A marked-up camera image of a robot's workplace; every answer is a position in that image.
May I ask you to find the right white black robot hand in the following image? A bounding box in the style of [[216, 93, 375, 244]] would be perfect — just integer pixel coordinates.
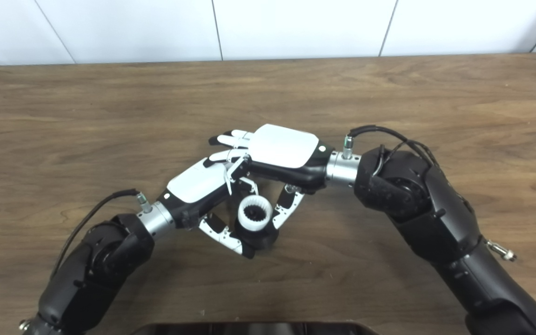
[[204, 123, 362, 231]]

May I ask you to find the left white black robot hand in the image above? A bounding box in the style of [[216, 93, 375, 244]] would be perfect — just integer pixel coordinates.
[[135, 156, 259, 259]]

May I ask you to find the white ring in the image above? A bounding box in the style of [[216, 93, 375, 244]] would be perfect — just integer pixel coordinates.
[[237, 195, 273, 232]]

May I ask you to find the round black part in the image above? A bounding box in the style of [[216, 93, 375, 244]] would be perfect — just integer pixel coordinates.
[[234, 219, 280, 252]]

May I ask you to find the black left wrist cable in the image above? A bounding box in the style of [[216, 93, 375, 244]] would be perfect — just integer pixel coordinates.
[[49, 188, 151, 280]]

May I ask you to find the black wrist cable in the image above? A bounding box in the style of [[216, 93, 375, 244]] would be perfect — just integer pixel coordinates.
[[49, 188, 151, 280], [342, 125, 441, 177]]

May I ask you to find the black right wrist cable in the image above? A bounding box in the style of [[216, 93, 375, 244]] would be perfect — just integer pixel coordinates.
[[342, 125, 441, 177]]

